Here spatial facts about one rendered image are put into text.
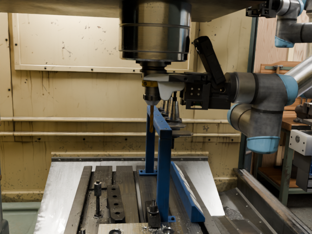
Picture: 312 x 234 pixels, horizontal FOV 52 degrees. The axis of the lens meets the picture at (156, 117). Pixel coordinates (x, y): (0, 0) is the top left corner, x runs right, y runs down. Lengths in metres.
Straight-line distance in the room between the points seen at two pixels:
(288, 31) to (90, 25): 0.96
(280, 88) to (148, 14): 0.35
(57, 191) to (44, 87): 0.55
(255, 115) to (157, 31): 0.32
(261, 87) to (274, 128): 0.10
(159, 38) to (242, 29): 1.24
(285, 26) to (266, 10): 0.15
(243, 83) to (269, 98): 0.07
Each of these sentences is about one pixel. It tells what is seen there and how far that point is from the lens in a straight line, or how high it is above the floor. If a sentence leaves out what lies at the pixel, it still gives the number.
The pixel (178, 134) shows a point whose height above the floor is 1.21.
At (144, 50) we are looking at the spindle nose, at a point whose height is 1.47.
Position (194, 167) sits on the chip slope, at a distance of 1.84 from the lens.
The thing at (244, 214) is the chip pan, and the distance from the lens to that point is 1.77.
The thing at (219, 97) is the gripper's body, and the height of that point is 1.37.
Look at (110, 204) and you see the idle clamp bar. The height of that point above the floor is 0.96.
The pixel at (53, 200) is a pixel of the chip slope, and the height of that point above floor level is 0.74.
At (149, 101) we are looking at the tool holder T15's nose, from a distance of 0.72.
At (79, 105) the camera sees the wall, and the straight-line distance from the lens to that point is 1.77.
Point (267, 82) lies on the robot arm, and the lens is 0.78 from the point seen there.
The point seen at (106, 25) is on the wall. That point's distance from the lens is 1.73.
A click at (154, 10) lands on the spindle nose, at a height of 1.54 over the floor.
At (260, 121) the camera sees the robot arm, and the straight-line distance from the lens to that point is 0.79.
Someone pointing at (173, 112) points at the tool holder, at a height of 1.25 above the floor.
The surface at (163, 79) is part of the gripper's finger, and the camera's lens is 0.69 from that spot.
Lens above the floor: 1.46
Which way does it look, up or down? 11 degrees down
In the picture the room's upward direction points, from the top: 2 degrees clockwise
